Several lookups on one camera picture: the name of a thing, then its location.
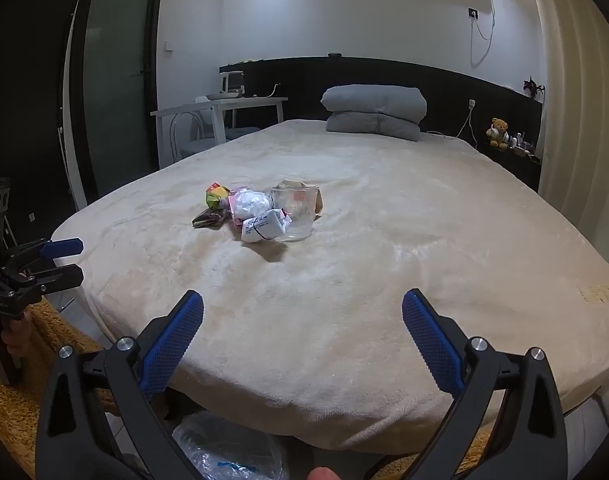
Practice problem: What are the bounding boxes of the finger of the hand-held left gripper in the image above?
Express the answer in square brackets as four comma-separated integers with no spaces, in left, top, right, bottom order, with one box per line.
[14,263,84,297]
[5,238,84,273]

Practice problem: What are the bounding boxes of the clear chair grey cushion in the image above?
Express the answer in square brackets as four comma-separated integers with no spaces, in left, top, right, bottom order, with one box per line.
[170,111,220,163]

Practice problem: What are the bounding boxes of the yellow green snack wrapper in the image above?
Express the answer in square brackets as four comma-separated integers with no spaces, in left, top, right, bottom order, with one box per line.
[206,183,231,209]

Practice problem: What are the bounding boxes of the brown teddy bear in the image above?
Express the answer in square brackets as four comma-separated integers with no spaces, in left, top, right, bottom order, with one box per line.
[486,117,511,150]

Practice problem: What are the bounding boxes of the white chair grey cushion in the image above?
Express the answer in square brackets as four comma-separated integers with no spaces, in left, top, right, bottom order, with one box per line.
[224,126,262,142]

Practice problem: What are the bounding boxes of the person's left hand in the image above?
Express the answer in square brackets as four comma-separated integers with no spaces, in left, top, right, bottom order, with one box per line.
[0,305,35,366]

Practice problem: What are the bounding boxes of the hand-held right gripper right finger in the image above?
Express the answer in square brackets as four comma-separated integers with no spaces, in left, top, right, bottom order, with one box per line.
[401,288,570,480]

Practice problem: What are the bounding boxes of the white table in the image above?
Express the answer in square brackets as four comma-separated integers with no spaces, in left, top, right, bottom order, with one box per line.
[150,96,289,171]

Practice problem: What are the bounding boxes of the cream curtain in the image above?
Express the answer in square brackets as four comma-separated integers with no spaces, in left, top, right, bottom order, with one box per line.
[527,0,609,281]

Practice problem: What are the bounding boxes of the clear plastic cup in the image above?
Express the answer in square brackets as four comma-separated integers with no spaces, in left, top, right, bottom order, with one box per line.
[271,183,319,242]

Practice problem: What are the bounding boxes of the frosted glass door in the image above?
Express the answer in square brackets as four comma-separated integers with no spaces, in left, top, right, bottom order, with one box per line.
[73,0,168,210]

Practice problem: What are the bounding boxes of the dark snack wrapper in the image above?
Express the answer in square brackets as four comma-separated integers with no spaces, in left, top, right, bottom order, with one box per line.
[192,208,228,230]

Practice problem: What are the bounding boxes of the white charger cable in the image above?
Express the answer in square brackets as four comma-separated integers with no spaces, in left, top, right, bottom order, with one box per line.
[427,100,476,138]

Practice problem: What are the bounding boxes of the cluster of small bottles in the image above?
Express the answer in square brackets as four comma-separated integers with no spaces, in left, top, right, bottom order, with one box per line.
[509,131,536,157]

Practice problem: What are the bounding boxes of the white crinkled packet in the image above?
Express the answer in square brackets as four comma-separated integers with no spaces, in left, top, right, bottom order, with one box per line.
[240,208,291,244]

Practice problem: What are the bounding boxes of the black headboard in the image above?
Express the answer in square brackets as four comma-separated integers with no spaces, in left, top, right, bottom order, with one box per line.
[219,56,544,193]

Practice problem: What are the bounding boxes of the white power cable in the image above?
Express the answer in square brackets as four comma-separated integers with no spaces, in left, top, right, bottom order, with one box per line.
[471,0,498,42]

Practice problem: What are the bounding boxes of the white countertop appliance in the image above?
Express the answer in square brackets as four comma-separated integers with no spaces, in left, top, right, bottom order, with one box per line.
[219,70,246,97]

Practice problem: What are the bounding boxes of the black bedside shelf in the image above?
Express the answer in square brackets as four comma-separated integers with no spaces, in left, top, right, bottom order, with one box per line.
[481,140,542,193]

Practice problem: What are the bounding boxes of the dark panel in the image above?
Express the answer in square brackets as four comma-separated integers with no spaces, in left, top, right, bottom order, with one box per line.
[0,0,85,261]

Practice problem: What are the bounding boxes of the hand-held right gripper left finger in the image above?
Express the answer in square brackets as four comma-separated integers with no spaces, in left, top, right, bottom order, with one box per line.
[34,289,205,480]

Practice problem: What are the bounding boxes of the white tissue ball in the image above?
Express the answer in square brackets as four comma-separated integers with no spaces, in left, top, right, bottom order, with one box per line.
[233,187,274,221]

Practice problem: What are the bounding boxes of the grey folded pillows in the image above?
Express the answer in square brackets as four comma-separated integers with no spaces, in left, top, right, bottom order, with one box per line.
[320,84,428,142]

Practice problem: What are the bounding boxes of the beige plush blanket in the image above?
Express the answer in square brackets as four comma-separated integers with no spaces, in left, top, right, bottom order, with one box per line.
[49,119,609,456]

